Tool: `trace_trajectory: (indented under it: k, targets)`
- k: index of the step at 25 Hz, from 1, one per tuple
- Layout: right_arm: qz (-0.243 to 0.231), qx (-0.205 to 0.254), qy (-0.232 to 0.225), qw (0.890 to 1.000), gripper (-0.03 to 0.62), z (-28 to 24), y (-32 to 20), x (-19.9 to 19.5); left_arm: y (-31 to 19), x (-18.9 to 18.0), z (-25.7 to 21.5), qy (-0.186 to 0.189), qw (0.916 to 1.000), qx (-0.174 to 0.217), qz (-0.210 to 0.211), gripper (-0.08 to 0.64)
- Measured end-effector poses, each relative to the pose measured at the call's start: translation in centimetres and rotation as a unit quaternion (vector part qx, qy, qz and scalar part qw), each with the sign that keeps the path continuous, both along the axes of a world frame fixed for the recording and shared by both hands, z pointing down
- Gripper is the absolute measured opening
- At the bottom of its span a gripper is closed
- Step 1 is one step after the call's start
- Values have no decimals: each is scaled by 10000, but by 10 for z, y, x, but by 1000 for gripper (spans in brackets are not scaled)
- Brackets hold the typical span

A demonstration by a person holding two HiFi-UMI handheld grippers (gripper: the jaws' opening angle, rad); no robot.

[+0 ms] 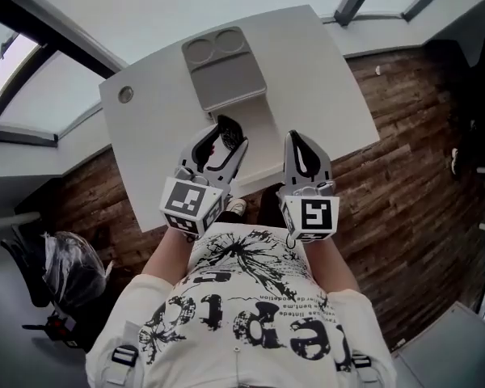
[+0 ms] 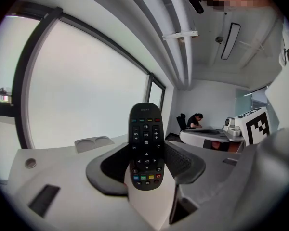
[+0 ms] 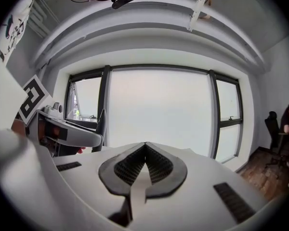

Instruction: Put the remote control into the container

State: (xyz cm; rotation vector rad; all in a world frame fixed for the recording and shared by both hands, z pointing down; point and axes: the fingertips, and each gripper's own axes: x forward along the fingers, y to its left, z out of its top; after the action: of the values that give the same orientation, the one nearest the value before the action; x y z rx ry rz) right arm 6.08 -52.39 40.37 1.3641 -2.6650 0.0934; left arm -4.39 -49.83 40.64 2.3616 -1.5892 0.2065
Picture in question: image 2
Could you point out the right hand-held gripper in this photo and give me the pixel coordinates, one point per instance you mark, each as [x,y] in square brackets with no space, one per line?
[255,126]

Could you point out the person's right hand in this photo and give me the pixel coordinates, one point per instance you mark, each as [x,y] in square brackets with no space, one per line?
[233,147]

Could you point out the frosted glass door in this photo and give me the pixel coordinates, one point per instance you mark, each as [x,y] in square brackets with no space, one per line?
[243,102]

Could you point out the white conduit bracket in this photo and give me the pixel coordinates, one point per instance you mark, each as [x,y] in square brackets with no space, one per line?
[180,35]

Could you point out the black-framed ceiling light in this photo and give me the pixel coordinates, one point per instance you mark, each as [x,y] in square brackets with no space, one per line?
[230,41]

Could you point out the black office chair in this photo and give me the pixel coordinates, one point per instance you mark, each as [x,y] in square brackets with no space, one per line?
[181,121]

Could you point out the dome security camera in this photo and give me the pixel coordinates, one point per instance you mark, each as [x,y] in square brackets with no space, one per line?
[219,39]

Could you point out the black remote control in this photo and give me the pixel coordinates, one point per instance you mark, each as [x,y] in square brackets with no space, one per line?
[146,148]

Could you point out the black window frame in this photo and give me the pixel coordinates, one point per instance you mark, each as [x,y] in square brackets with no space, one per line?
[21,93]

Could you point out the person's white printed shirt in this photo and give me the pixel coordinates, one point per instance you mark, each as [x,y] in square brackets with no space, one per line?
[286,88]

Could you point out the right gripper fisheye camera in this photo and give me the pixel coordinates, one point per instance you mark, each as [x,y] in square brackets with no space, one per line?
[229,123]

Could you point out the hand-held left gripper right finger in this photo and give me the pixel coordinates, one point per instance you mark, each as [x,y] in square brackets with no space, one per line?
[202,170]

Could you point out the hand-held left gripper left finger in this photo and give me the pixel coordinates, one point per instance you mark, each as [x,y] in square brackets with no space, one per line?
[82,196]

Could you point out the black head-worn camera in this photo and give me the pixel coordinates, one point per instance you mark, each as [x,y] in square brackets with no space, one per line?
[194,0]

